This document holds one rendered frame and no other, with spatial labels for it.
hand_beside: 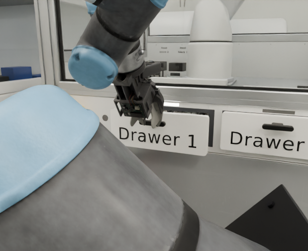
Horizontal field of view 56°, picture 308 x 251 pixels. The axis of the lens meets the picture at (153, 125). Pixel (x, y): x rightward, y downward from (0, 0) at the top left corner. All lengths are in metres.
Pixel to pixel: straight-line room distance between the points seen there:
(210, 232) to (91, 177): 0.09
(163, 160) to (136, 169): 0.76
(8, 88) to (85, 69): 1.03
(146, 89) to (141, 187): 0.49
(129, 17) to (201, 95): 0.49
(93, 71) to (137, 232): 0.33
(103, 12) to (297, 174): 0.68
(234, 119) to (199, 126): 0.11
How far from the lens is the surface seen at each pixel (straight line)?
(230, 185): 0.92
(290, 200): 0.31
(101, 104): 0.98
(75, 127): 0.17
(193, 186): 0.94
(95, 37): 0.44
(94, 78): 0.46
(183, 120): 0.78
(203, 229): 0.20
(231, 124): 0.84
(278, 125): 0.80
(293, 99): 0.84
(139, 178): 0.17
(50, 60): 1.08
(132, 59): 0.58
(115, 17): 0.41
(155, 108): 0.71
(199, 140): 0.79
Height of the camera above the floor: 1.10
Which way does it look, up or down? 15 degrees down
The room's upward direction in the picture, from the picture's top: straight up
